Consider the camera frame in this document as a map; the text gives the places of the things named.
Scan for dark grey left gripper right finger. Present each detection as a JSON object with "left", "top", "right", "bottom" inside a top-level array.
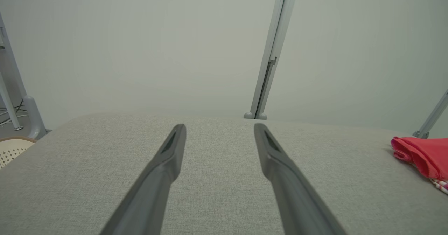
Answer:
[{"left": 254, "top": 123, "right": 347, "bottom": 235}]

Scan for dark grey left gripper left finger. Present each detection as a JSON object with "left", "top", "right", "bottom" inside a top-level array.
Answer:
[{"left": 100, "top": 124, "right": 187, "bottom": 235}]

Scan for red and white striped garment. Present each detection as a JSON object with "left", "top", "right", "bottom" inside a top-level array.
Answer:
[{"left": 391, "top": 136, "right": 448, "bottom": 195}]

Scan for beige perforated laundry basket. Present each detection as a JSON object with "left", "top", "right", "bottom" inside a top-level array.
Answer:
[{"left": 0, "top": 136, "right": 37, "bottom": 169}]

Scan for thin grey metal leg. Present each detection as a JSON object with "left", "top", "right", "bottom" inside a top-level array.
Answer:
[{"left": 0, "top": 72, "right": 24, "bottom": 131}]

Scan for grey partition post with foot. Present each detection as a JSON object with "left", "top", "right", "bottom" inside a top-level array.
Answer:
[{"left": 0, "top": 13, "right": 48, "bottom": 140}]

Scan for black floor cables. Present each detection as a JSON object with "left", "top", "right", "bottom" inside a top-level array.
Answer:
[{"left": 0, "top": 99, "right": 28, "bottom": 125}]

